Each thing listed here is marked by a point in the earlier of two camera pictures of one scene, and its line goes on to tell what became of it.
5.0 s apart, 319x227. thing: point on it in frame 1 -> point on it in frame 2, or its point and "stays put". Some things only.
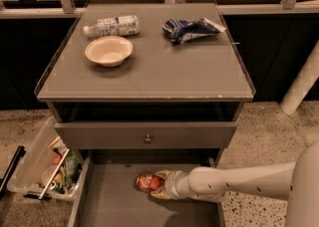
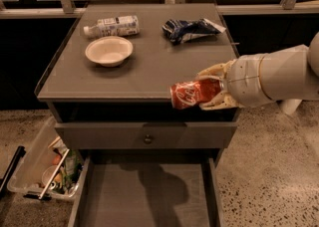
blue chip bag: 178,31 stays put
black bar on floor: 3,181 stays put
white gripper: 171,183 -> 245,80
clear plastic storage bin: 46,171 stays put
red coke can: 148,182 -> 189,95
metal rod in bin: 52,175 stays put
